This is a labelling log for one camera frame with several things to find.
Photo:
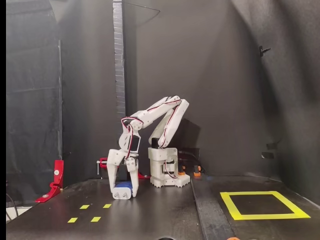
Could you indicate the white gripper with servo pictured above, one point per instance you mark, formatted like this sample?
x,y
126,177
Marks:
x,y
115,157

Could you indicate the blue white charger plug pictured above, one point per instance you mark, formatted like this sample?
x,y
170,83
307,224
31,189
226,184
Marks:
x,y
121,193

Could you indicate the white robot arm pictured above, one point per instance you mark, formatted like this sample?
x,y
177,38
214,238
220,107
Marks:
x,y
155,110

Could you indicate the red clamp with silver screw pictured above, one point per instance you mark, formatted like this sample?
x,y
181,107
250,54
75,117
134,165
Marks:
x,y
103,160

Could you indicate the small yellow tape marker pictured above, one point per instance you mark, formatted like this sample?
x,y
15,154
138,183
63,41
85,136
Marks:
x,y
72,220
95,219
84,206
107,206

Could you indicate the long black flat strip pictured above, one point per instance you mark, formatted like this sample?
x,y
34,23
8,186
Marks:
x,y
210,212

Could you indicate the black fabric backdrop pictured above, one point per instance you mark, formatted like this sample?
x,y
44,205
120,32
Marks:
x,y
225,75

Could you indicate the yellow tape square outline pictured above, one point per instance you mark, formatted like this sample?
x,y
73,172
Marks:
x,y
262,216

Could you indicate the black tape piece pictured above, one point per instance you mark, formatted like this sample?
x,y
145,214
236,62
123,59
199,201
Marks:
x,y
267,155

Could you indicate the small black backdrop clip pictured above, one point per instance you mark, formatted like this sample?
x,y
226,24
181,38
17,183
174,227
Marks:
x,y
261,50

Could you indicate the red angled metal bracket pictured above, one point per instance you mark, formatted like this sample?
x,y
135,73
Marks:
x,y
58,172

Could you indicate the black taped vertical post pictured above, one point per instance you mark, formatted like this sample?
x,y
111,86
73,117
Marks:
x,y
120,50

